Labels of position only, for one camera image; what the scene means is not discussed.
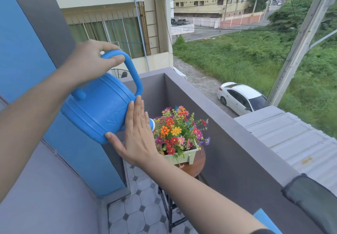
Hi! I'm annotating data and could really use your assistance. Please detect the white fence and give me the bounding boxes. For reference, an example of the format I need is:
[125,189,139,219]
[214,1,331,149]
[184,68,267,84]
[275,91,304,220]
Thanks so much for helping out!
[171,24,195,36]

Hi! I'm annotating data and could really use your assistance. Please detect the person's left hand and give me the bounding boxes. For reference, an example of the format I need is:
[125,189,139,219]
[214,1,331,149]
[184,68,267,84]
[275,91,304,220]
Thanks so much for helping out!
[60,39,126,87]

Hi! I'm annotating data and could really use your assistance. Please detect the grey concrete utility pole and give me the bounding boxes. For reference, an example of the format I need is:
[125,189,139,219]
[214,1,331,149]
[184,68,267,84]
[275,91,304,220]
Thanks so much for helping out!
[265,0,337,107]

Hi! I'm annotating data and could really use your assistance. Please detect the grey corrugated metal roof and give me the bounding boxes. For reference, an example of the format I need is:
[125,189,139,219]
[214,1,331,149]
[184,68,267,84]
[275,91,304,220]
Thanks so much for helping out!
[233,106,337,198]

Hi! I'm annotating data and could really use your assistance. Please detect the pale rectangular planter box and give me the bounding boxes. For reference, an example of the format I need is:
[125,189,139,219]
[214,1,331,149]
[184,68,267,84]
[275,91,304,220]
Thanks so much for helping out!
[158,147,200,166]

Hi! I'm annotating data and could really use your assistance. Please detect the black iron railing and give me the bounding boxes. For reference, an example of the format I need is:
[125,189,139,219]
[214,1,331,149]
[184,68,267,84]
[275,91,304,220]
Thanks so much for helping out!
[110,68,130,80]

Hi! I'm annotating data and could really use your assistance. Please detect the blue plastic watering can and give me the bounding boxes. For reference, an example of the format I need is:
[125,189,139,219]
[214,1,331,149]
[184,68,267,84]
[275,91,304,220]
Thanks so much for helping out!
[60,50,156,145]

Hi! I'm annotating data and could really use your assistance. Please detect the round brown wooden table top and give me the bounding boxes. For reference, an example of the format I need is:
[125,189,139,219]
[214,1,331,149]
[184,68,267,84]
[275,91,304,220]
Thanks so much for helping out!
[179,146,206,178]

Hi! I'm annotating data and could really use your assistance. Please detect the dark green cloth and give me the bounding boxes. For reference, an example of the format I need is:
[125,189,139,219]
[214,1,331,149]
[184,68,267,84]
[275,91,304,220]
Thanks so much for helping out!
[281,173,337,234]

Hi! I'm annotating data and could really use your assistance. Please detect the light blue flat object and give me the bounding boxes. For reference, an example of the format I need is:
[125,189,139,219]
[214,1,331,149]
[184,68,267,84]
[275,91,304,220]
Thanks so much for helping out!
[253,208,284,234]

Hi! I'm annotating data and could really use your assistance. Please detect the person's left forearm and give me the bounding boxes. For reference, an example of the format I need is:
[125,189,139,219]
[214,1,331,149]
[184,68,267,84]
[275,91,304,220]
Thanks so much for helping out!
[0,68,78,203]

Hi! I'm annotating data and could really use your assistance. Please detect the person's right hand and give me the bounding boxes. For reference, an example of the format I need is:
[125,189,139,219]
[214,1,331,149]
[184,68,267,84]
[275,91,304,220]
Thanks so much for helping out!
[105,95,159,166]

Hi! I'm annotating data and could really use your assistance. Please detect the window with metal grille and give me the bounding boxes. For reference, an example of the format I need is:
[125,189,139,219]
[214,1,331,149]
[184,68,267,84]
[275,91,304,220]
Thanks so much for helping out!
[63,2,151,59]

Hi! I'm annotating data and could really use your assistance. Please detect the pale blue drain pipe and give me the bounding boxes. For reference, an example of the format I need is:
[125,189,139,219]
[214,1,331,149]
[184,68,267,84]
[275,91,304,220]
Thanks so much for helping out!
[130,0,150,72]

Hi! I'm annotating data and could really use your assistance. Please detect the white car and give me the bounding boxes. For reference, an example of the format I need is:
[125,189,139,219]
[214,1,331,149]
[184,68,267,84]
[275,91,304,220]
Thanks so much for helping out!
[217,82,268,117]

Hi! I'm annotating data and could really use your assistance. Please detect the person's right forearm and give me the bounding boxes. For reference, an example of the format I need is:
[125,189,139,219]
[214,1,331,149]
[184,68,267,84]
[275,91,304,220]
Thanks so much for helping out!
[142,153,269,234]

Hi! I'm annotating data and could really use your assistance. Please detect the bunch of colourful flowers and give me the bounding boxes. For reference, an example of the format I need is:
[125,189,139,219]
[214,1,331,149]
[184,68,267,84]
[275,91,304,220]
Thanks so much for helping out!
[153,106,211,164]

